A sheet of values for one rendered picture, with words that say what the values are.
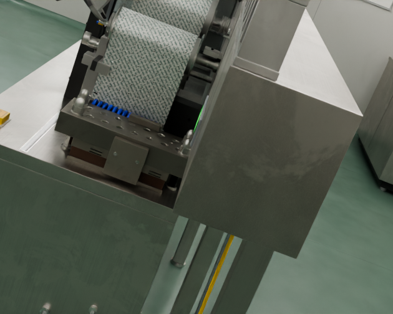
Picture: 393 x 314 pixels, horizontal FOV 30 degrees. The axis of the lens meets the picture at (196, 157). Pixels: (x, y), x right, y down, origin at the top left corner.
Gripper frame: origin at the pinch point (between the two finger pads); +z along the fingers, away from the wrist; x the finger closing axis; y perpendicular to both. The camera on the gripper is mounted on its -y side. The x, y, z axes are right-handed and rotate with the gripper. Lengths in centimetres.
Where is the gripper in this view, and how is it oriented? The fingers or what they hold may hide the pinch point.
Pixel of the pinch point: (100, 16)
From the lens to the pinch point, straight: 218.9
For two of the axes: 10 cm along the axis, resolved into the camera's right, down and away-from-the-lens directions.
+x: 0.8, -3.1, 9.5
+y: 8.7, -4.5, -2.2
